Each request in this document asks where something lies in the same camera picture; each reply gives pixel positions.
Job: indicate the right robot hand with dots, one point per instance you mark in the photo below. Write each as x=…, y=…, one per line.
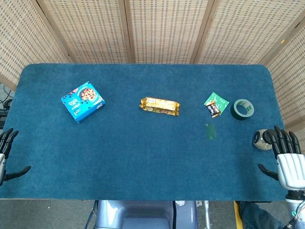
x=289, y=162

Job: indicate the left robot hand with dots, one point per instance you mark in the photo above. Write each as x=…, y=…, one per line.
x=5, y=143

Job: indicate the green tape strip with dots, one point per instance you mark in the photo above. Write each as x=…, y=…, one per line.
x=210, y=131

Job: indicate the dark green tape roll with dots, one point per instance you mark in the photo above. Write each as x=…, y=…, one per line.
x=242, y=109

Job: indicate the glass jar with black lid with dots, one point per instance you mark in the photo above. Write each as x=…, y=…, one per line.
x=261, y=140

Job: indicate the blue cookie box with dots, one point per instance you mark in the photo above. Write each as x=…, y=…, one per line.
x=83, y=102

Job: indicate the small dark candy bar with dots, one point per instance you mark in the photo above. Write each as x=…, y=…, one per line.
x=213, y=108

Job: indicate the green sachet packet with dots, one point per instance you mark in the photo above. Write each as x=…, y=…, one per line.
x=218, y=100

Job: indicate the blue table mat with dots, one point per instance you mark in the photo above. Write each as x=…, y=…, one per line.
x=143, y=143

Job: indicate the gold snack wrapper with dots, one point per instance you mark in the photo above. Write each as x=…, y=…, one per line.
x=159, y=106

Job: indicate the grey robot torso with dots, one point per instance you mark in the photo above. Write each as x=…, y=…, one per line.
x=143, y=214

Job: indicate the woven folding screen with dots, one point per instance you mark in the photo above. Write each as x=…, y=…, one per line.
x=152, y=31

